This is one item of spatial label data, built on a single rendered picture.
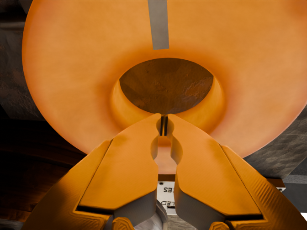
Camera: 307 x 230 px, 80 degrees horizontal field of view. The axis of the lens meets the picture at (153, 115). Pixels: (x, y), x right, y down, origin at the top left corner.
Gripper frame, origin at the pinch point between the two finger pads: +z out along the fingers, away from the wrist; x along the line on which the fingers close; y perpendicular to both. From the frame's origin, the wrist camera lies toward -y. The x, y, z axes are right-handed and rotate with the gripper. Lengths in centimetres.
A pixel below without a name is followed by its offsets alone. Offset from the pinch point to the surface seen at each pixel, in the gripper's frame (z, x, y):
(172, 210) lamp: 18.0, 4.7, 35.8
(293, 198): 478, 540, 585
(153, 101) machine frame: 5.7, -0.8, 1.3
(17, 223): -2.0, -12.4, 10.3
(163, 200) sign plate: 17.3, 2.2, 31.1
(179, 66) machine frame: 4.7, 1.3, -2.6
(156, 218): 6.9, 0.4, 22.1
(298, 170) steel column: 367, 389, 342
